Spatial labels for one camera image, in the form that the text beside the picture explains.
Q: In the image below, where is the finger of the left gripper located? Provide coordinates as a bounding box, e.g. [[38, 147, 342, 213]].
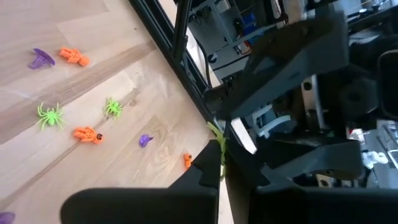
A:
[[214, 14, 349, 118], [260, 139, 364, 191]]

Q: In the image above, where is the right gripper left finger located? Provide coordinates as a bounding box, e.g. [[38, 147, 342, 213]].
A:
[[60, 139, 222, 224]]

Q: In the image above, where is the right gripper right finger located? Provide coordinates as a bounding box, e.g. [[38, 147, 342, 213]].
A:
[[225, 146, 398, 224]]

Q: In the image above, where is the green plastic spider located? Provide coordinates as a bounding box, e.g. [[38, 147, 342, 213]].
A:
[[102, 96, 125, 121], [35, 101, 68, 131], [206, 121, 227, 182]]

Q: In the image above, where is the orange pumpkin toy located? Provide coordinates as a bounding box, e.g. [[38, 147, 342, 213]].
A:
[[182, 152, 193, 170], [58, 46, 91, 68], [73, 126, 105, 146]]

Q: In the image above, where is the grey shelving unit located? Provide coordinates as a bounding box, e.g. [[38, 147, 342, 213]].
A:
[[186, 0, 280, 80]]

